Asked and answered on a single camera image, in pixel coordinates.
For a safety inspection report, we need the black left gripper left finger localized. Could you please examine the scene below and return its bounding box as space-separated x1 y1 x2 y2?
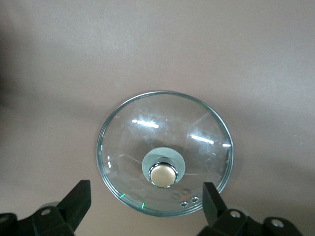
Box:
0 179 92 236

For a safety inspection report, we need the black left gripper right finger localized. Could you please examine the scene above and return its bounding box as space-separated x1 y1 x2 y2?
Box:
196 181 303 236

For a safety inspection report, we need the glass lid with gold knob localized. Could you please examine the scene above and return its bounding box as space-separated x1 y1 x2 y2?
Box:
96 90 234 218

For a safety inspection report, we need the brown table cloth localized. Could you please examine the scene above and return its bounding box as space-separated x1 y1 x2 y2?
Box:
0 0 315 236

